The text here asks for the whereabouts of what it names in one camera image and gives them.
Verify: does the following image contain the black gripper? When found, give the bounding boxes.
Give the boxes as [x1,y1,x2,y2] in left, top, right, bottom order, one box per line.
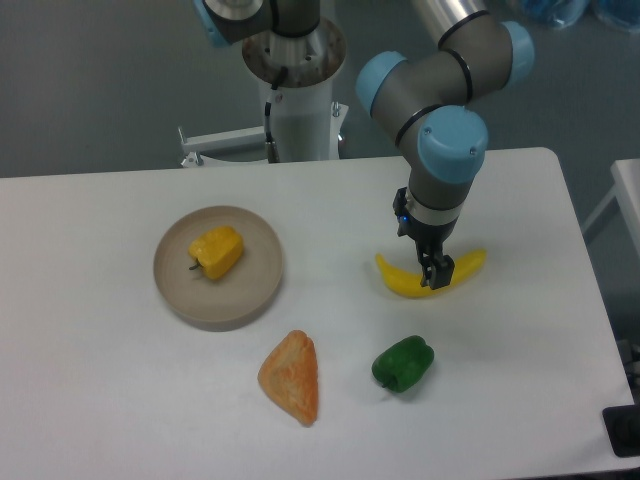
[393,187,457,290]

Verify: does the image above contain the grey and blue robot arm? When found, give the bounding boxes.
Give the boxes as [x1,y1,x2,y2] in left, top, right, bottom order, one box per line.
[194,1,535,290]

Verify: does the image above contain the green bell pepper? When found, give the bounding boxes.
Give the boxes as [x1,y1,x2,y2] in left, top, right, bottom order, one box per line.
[371,335,435,393]

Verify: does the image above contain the yellow bell pepper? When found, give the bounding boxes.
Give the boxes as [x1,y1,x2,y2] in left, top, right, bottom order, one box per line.
[188,225,244,280]

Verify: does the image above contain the beige round plate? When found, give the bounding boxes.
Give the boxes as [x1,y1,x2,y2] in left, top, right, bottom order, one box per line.
[153,206,284,331]

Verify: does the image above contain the yellow banana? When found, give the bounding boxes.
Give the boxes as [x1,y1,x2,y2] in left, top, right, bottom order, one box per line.
[375,249,487,299]

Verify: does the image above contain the orange triangular pastry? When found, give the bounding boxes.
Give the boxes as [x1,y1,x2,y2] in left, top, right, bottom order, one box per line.
[258,330,319,427]

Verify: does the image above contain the white side table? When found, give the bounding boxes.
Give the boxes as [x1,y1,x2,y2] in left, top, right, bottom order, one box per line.
[581,159,639,240]

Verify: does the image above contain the black device at table edge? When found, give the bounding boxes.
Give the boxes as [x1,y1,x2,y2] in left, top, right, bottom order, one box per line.
[602,405,639,458]

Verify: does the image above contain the blue plastic bags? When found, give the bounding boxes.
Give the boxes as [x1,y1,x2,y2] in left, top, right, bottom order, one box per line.
[506,0,639,34]

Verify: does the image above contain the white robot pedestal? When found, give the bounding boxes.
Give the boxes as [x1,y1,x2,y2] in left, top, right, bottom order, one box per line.
[180,17,349,168]

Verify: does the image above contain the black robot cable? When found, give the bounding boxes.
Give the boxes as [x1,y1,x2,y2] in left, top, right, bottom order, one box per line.
[263,66,289,164]

